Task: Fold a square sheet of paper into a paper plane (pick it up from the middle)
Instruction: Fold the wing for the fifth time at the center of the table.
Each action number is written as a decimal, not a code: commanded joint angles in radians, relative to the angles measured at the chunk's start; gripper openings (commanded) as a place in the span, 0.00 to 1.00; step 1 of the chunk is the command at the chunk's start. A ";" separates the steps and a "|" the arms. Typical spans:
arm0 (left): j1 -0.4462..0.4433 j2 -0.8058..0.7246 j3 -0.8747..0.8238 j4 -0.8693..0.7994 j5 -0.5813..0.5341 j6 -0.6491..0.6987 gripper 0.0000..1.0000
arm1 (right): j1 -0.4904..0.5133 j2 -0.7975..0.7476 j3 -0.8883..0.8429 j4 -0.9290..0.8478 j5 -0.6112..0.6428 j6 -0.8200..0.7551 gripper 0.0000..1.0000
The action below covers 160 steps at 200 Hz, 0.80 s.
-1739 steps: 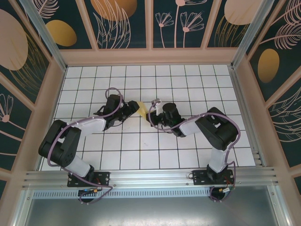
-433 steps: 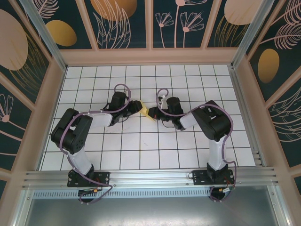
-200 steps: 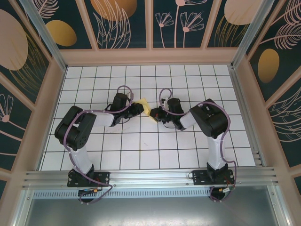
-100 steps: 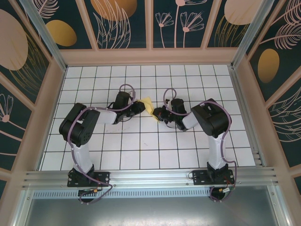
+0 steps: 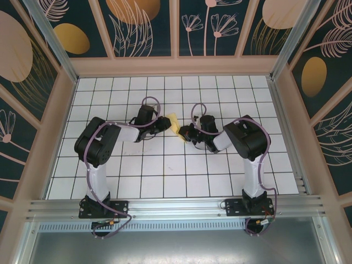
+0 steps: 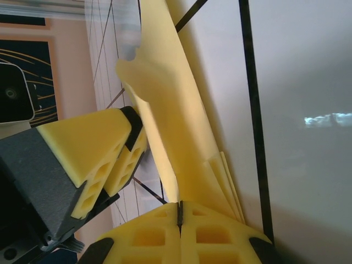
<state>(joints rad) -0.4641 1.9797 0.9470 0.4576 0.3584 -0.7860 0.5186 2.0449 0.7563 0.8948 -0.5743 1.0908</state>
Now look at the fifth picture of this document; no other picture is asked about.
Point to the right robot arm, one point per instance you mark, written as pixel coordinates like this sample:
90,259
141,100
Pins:
253,178

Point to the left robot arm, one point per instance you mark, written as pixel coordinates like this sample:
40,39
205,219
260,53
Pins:
97,181

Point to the grey metal panel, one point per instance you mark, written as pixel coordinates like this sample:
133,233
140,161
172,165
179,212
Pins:
176,247

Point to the small controller board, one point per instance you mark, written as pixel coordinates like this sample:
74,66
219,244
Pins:
103,222
263,221

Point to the long aluminium mounting rail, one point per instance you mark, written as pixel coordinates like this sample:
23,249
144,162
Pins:
176,207

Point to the aluminium side rail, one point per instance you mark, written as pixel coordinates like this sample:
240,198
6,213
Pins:
288,137

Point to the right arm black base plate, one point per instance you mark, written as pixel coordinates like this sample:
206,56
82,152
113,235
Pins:
233,207

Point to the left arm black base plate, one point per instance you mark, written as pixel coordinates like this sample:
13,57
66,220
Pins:
121,207

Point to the aluminium frame post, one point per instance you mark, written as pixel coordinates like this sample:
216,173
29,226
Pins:
292,41
56,48

